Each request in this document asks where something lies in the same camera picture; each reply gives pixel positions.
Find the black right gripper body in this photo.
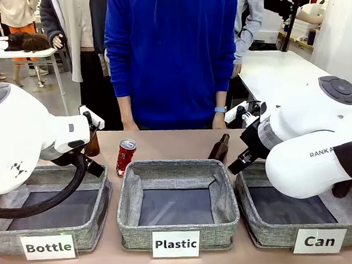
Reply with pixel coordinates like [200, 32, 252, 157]
[239, 118, 271, 162]

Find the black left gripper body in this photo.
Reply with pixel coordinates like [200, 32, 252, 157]
[50, 149, 91, 174]

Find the brown glass bottle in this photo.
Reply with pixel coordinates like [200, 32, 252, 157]
[205, 133, 233, 164]
[83, 129, 101, 158]

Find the dented red soda can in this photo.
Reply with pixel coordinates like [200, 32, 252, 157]
[114, 137, 139, 179]

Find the person's right forearm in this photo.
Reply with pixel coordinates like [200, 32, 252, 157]
[116, 94, 136, 124]

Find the person's left forearm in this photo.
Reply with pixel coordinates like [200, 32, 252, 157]
[213, 90, 230, 110]

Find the bare forearm of background person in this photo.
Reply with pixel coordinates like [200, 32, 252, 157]
[295, 8, 323, 26]

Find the grey fabric basket labelled Bottle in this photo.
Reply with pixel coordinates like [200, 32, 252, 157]
[0, 161, 116, 258]

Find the grey fabric basket labelled Can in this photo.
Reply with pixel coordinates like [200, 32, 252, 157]
[231, 154, 352, 254]

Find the grey fabric basket labelled Plastic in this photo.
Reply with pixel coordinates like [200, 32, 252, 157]
[113, 154, 242, 257]

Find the white Can label card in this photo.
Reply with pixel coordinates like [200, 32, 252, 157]
[291, 225, 350, 256]

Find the person's left hand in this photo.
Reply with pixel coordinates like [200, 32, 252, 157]
[210, 112, 228, 131]

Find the person's right hand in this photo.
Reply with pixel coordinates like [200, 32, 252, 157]
[122, 119, 141, 133]

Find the grey shirt person's hand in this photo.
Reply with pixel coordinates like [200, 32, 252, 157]
[230, 62, 244, 79]

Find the beige coat figure's hand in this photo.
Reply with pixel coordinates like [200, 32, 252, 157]
[51, 33, 66, 51]

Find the large white side table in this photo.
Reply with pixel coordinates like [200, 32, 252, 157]
[236, 44, 352, 105]

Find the white Bottle label card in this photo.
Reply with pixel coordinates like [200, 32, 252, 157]
[19, 233, 77, 262]

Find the white Plastic label card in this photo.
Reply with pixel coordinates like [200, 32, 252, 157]
[150, 228, 202, 261]

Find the white storage box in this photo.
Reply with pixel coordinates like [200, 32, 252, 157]
[251, 7, 288, 45]

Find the dark blue bottle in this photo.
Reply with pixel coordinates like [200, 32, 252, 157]
[305, 29, 318, 46]

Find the person in blue sweater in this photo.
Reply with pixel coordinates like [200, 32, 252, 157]
[101, 0, 247, 136]

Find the black stand pole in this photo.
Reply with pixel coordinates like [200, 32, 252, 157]
[276, 0, 311, 53]

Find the person in grey shirt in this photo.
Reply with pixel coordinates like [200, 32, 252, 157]
[230, 0, 271, 66]

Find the brown furry object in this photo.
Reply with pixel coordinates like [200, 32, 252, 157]
[2, 30, 51, 55]

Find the figure in beige coat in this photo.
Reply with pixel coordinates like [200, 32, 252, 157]
[38, 0, 113, 85]

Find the person in orange trousers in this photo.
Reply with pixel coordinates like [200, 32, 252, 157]
[0, 0, 50, 89]

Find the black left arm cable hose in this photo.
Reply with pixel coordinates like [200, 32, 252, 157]
[0, 152, 91, 220]

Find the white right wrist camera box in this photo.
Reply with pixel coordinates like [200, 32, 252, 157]
[223, 100, 264, 125]

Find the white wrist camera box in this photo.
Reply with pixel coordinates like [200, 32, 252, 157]
[78, 103, 106, 131]
[223, 100, 264, 125]

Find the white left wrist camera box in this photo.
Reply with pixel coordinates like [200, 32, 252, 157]
[78, 103, 106, 131]

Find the black right arm cable sleeve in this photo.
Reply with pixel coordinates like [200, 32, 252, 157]
[328, 141, 352, 199]

